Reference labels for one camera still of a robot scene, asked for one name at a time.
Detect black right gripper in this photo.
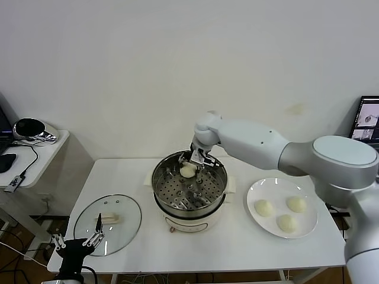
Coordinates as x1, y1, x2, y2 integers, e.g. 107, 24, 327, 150
177, 143, 221, 176

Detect black headset cable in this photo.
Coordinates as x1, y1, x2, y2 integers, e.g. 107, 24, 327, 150
11, 141, 40, 178

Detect grey usb hub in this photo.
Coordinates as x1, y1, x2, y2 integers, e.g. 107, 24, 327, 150
4, 174, 26, 195

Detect cream electric cooker pot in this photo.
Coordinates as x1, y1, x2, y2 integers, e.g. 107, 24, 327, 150
143, 174, 237, 234

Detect black computer mouse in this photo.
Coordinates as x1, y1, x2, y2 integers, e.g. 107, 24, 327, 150
0, 153, 18, 174

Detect white steamed baozi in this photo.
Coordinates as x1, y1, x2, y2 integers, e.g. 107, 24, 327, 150
255, 199, 274, 218
286, 196, 307, 214
180, 164, 197, 179
276, 214, 298, 234

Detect grey laptop showing camera views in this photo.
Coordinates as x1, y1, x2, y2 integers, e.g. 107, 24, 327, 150
349, 95, 379, 144

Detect white round plate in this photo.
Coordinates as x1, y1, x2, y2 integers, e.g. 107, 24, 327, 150
246, 177, 319, 239

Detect stainless steel steamer basket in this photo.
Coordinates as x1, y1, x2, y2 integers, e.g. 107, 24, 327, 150
151, 150, 229, 216

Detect glass lid with cream handle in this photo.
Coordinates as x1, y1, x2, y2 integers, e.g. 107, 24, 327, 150
73, 193, 142, 257

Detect white side table with headset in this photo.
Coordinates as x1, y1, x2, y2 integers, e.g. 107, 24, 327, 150
0, 129, 96, 263

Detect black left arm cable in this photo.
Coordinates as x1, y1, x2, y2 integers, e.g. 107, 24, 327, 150
81, 265, 98, 284

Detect dark laptop with grey lid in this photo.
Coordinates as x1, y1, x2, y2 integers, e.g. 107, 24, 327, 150
0, 93, 20, 155

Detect chrome and black headset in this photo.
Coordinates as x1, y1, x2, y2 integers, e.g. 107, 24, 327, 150
13, 118, 60, 146

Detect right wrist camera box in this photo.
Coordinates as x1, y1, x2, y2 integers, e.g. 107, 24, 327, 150
190, 149, 206, 164

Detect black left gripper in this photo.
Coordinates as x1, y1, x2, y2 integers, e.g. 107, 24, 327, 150
50, 212, 105, 275

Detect white floor cable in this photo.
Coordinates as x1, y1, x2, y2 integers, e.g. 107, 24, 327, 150
0, 241, 49, 269

